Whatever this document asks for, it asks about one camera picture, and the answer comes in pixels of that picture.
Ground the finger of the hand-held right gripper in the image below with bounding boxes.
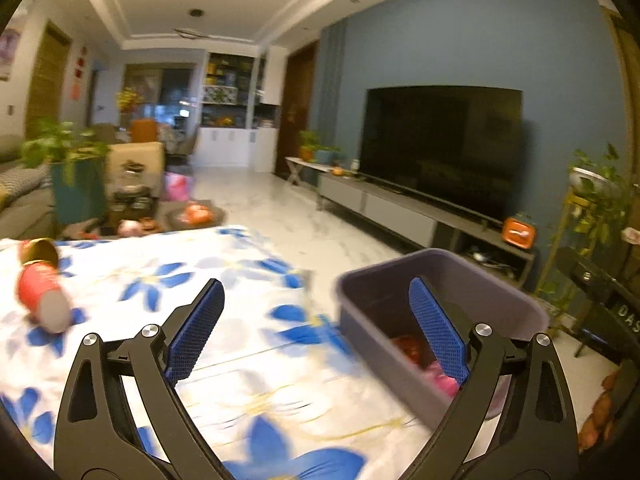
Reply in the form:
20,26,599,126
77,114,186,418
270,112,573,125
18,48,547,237
554,246,625,306

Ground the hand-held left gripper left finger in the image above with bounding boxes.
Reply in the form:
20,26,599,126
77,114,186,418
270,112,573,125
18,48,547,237
52,278,236,480

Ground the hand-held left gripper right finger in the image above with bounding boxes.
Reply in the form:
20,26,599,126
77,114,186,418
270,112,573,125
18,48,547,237
408,276,581,480

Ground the red plastic bag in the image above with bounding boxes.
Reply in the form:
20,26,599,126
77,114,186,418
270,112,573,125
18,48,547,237
390,335,428,368

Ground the pink plastic bag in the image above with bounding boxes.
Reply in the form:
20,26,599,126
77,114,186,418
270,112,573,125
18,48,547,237
422,360,461,398

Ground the grey plastic bin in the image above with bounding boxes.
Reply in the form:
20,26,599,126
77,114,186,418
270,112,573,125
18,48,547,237
334,248,551,431

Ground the gold plant stand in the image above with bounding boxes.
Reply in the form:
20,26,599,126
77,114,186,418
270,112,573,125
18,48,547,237
535,192,601,321

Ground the blue floral bed sheet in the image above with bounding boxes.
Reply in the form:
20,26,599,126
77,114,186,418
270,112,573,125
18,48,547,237
0,225,436,480

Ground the orange retro speaker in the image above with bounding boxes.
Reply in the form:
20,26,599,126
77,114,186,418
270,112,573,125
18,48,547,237
501,216,537,249

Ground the trailing plant in white pot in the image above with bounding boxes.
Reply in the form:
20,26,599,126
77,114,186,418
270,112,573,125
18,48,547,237
547,142,640,311

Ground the pile of sweet potatoes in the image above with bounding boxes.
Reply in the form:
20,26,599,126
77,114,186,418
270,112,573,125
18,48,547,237
579,372,621,453

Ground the dark coffee table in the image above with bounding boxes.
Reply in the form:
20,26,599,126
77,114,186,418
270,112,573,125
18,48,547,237
65,195,227,239

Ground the orange snack packet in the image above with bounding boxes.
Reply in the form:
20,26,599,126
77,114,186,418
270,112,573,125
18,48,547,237
181,202,214,226

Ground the grey television stand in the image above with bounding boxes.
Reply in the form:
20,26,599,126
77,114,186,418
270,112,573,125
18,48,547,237
317,172,541,291

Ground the pink gift bag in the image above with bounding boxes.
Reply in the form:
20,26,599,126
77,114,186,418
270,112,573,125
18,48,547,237
164,172,193,202

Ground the orange apple print paper cup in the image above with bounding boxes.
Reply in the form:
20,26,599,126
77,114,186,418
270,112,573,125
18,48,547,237
17,238,73,335

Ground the glass jar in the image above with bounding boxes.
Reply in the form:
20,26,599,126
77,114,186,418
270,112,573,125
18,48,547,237
112,160,153,216

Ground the beige armchair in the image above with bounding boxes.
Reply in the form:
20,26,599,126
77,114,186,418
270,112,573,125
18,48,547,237
106,141,166,198

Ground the potted plant in teal pot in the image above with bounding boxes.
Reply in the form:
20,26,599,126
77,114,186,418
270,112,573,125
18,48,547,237
20,119,111,228

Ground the black flat television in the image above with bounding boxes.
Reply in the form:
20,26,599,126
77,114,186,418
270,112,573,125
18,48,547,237
360,85,523,223

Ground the white display cabinet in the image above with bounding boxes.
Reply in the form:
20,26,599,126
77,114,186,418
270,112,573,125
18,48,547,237
192,51,281,168

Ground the white folding side table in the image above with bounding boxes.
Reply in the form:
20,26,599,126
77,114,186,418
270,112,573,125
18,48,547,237
285,156,326,188

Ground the orange chair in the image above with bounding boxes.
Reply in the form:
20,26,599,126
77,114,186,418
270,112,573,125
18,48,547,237
131,119,158,143

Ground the grey sofa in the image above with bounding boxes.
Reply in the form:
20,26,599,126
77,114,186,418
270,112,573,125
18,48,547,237
0,132,57,241

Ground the plant in orange pot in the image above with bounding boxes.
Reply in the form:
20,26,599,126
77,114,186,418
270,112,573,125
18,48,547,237
298,130,321,161

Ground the houndstooth cushion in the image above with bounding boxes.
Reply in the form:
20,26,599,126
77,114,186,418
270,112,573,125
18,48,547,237
0,166,51,196

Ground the yellow flower bouquet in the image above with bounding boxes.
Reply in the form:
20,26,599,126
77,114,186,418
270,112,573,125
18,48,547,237
116,87,146,113

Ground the dark wooden door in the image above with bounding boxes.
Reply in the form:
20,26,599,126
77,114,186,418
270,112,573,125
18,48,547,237
275,42,318,176

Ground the light wooden door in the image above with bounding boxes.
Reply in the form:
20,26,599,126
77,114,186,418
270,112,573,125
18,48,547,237
25,21,71,136

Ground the red wall decoration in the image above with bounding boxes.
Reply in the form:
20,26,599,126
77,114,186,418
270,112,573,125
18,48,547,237
72,46,89,101

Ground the purple wall painting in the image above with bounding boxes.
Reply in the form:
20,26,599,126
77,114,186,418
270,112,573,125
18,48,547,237
0,30,21,81

